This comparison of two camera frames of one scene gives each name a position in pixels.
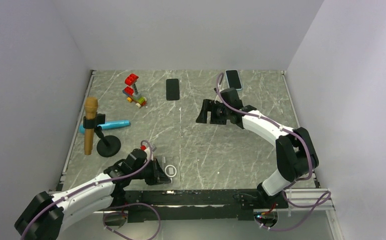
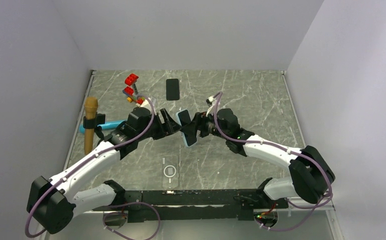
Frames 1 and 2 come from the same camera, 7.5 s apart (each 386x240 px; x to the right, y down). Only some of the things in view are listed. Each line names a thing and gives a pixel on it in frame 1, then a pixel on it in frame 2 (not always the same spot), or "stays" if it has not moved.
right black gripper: [209, 105] → [198, 123]
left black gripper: [158, 175] → [169, 126]
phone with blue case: [233, 79] → [183, 117]
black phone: [172, 89] stays
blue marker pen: [108, 124] stays
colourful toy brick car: [131, 91] stays
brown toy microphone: [91, 104] stays
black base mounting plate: [198, 205] stays
